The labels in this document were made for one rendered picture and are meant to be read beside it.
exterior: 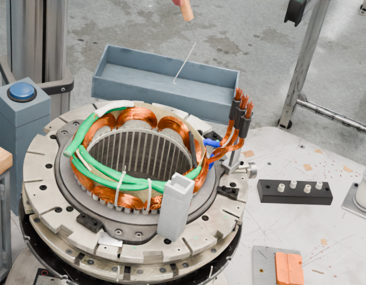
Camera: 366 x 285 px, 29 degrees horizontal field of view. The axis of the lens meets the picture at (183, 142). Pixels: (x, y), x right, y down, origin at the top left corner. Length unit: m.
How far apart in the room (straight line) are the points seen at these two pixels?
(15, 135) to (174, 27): 2.25
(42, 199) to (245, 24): 2.68
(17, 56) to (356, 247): 0.76
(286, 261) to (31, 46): 0.63
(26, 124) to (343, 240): 0.66
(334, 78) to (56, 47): 2.09
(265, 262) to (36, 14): 0.62
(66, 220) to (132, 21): 2.53
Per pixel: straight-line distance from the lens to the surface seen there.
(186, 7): 1.15
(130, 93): 1.22
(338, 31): 3.69
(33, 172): 1.00
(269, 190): 1.46
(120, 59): 1.32
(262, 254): 1.34
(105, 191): 0.92
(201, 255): 0.96
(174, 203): 0.88
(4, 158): 1.06
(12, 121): 1.22
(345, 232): 1.46
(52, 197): 0.96
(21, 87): 1.22
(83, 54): 3.16
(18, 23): 1.36
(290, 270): 1.32
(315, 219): 1.47
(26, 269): 1.26
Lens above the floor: 1.79
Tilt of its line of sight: 41 degrees down
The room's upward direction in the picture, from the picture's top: 11 degrees clockwise
